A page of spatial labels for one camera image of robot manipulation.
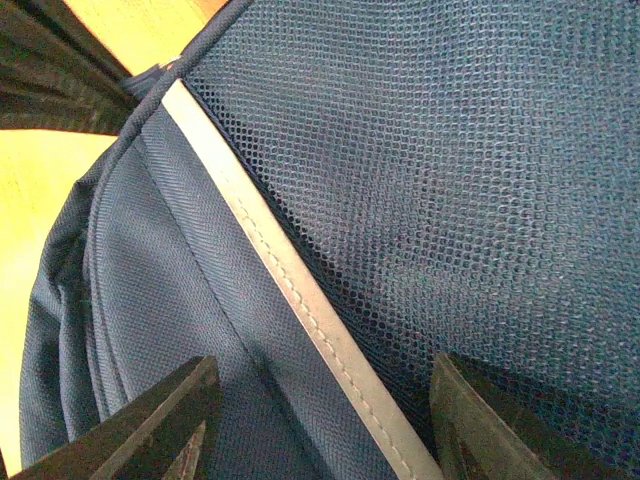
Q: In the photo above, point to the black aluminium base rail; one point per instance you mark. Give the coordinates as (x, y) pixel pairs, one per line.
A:
(56, 75)

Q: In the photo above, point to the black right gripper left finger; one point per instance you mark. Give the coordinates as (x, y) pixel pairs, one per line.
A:
(168, 432)

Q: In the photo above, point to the navy blue backpack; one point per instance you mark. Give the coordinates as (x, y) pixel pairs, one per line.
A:
(324, 195)

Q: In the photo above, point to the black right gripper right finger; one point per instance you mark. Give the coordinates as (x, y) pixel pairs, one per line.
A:
(484, 433)

